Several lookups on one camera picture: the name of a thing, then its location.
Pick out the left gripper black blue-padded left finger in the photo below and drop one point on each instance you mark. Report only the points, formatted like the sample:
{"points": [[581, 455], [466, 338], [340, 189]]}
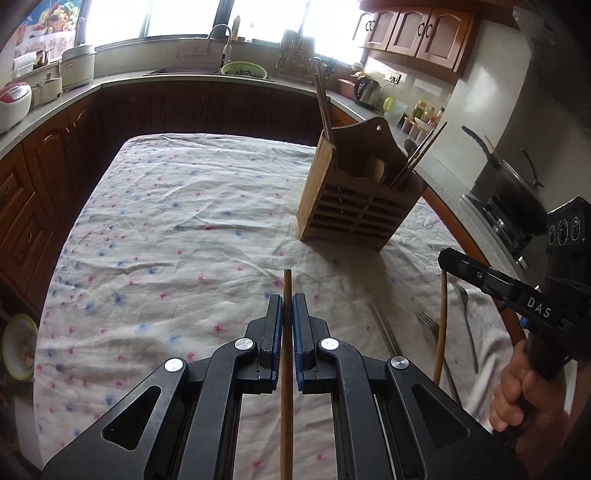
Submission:
{"points": [[181, 421]]}

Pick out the black wok on stove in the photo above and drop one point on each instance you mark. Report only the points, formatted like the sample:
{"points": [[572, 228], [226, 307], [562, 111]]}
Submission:
{"points": [[519, 197]]}

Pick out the fruit poster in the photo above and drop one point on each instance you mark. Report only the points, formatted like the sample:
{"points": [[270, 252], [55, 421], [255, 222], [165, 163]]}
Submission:
{"points": [[50, 27]]}

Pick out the silver fork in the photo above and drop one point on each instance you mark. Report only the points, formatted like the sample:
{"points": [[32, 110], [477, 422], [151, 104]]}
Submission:
{"points": [[429, 327]]}

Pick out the dark metal chopstick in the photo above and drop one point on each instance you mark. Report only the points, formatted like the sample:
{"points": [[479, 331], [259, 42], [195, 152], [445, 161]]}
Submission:
{"points": [[394, 346]]}

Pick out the kitchen faucet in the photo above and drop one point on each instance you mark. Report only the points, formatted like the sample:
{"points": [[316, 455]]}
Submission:
{"points": [[221, 33]]}

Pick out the spice bottles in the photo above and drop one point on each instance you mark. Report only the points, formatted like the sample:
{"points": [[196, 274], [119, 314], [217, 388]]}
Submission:
{"points": [[423, 119]]}

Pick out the black ladle in holder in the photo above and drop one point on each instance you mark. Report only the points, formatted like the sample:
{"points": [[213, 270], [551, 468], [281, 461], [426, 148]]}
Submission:
{"points": [[413, 150]]}

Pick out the wooden utensil holder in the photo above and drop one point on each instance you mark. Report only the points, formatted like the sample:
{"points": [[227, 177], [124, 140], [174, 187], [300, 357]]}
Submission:
{"points": [[340, 204]]}

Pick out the green colander bowl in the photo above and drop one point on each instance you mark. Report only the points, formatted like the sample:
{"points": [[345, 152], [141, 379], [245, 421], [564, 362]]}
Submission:
{"points": [[244, 69]]}

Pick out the white floral tablecloth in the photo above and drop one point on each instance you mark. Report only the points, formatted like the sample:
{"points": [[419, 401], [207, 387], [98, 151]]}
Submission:
{"points": [[182, 243]]}

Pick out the chopsticks standing in holder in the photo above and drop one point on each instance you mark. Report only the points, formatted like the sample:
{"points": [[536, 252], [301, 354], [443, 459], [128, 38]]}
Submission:
{"points": [[323, 103]]}

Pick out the knife rack on counter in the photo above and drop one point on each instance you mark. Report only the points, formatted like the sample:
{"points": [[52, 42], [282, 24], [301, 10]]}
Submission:
{"points": [[296, 52]]}

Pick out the wooden cabinets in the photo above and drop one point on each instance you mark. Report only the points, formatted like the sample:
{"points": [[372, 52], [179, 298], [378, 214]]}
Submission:
{"points": [[436, 37], [53, 159]]}

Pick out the wooden upper cabinets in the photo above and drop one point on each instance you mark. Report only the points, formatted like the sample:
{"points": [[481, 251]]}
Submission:
{"points": [[436, 37]]}

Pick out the wooden lower cabinets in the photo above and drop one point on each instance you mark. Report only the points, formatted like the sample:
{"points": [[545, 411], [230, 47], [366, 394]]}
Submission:
{"points": [[53, 159]]}

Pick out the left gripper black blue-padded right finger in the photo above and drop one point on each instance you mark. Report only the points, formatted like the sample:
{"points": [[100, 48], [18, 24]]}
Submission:
{"points": [[391, 421]]}

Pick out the white electric pot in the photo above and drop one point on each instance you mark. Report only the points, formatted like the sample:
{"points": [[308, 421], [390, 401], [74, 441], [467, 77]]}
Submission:
{"points": [[77, 66]]}

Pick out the white red rice cooker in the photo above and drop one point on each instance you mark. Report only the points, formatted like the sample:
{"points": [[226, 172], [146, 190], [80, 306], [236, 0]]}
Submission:
{"points": [[15, 102]]}

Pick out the silver metal chopstick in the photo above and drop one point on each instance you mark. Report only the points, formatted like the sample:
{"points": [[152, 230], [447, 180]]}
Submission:
{"points": [[422, 146]]}

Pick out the green bowl on floor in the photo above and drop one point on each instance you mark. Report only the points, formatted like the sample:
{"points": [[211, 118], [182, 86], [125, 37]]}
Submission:
{"points": [[18, 347]]}

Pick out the small white cooker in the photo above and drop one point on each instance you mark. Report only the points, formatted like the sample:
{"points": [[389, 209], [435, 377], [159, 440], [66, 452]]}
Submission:
{"points": [[47, 91]]}

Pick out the gas stove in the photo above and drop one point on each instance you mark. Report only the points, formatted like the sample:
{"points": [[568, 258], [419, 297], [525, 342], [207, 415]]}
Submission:
{"points": [[525, 251]]}

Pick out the brown wooden chopstick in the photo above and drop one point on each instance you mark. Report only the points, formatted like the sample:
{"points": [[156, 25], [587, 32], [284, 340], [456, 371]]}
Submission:
{"points": [[286, 386]]}

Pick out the person's right hand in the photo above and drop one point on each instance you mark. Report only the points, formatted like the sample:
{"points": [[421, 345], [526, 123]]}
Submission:
{"points": [[525, 399]]}

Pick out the electric kettle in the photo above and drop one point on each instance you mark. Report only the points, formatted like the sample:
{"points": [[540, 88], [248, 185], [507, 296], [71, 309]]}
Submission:
{"points": [[367, 91]]}

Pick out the wooden spoon in holder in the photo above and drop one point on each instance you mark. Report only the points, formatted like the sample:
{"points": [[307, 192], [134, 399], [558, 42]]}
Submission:
{"points": [[376, 170]]}

